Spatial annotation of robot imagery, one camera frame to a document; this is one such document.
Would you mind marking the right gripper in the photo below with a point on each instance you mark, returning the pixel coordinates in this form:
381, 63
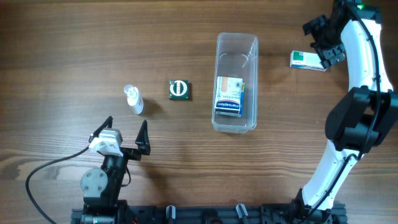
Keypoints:
327, 48

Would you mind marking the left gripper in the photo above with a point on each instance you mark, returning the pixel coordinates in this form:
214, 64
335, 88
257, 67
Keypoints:
126, 151

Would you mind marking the white green medicine box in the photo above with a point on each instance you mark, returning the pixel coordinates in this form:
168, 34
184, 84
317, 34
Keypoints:
306, 60

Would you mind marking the white spray bottle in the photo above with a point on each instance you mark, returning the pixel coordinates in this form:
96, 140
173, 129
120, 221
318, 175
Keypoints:
134, 99

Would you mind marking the dark green small box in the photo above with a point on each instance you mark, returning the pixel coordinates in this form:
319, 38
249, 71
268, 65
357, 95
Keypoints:
179, 90

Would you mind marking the blue medicine box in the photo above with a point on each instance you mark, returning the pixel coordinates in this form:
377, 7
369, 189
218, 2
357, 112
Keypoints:
242, 100

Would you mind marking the white Hansaplast plaster box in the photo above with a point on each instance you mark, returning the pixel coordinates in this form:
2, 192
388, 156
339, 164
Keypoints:
227, 98

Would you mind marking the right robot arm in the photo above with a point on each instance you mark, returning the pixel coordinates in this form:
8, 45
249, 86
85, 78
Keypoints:
363, 117

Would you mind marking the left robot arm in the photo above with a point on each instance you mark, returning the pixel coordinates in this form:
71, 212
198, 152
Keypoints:
101, 186

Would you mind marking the clear plastic container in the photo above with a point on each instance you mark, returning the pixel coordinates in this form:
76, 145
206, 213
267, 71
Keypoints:
237, 56

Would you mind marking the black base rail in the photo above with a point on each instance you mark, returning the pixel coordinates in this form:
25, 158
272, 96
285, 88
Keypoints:
266, 213

